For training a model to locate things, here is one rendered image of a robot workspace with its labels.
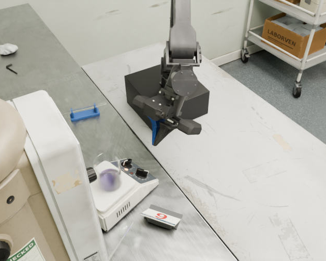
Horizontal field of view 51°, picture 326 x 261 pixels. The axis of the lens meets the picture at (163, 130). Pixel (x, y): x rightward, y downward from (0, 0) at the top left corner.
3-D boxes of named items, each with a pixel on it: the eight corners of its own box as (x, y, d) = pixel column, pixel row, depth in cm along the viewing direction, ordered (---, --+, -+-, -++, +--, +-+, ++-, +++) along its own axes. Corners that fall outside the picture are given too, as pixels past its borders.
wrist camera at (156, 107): (160, 88, 84) (144, 87, 78) (184, 101, 81) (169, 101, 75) (151, 111, 86) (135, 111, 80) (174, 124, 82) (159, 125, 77)
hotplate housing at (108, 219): (127, 163, 103) (124, 144, 97) (160, 186, 96) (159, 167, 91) (67, 212, 90) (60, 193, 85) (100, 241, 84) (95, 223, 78)
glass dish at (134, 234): (145, 237, 84) (145, 232, 83) (126, 249, 82) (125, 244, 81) (134, 221, 88) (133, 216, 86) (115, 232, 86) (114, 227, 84)
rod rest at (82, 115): (98, 109, 122) (97, 101, 119) (100, 115, 119) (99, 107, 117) (70, 116, 119) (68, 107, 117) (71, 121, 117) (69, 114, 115)
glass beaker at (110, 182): (106, 171, 89) (102, 148, 84) (128, 179, 87) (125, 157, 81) (91, 191, 85) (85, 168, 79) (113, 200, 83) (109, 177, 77)
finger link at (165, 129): (169, 120, 88) (157, 120, 83) (181, 127, 86) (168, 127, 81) (160, 145, 90) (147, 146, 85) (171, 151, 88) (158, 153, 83)
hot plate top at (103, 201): (105, 161, 93) (105, 159, 92) (137, 184, 87) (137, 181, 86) (70, 188, 86) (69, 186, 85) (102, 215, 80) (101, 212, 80)
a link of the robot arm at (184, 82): (165, 40, 82) (168, 41, 71) (199, 41, 82) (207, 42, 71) (164, 87, 85) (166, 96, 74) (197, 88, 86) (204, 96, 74)
